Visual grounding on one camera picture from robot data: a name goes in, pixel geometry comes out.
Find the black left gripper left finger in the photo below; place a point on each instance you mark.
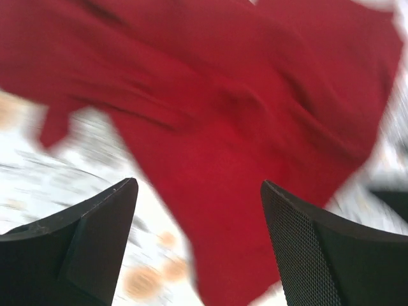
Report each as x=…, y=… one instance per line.
x=72, y=257

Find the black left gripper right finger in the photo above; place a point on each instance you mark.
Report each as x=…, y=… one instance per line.
x=324, y=259

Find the red t shirt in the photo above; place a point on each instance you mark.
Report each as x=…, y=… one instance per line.
x=212, y=98

